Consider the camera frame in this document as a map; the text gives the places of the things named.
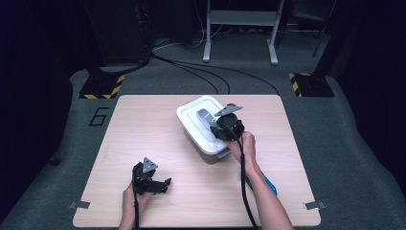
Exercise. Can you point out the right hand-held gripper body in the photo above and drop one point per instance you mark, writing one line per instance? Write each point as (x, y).
(231, 126)

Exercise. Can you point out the gray tape strip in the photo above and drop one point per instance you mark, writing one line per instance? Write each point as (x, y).
(314, 205)
(79, 204)

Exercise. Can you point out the black stand base hazard stripes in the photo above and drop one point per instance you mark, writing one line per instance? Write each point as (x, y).
(99, 87)
(314, 86)

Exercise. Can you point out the person's left hand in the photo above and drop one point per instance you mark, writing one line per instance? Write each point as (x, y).
(135, 202)

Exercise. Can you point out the small black floor object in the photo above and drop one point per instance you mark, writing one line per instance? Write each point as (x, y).
(54, 160)

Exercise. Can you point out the blue toy car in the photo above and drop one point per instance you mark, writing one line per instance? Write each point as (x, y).
(270, 187)

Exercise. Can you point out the white metal stand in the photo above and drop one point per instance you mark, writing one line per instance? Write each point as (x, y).
(242, 17)

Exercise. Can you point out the black cabinet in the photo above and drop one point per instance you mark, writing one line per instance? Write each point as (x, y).
(118, 32)

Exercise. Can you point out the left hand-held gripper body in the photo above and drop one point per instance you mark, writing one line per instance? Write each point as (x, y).
(142, 182)

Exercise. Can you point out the gray translucent storage box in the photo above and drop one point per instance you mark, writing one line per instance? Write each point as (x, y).
(207, 158)

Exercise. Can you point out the person's right hand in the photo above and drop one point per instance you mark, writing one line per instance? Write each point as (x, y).
(249, 150)

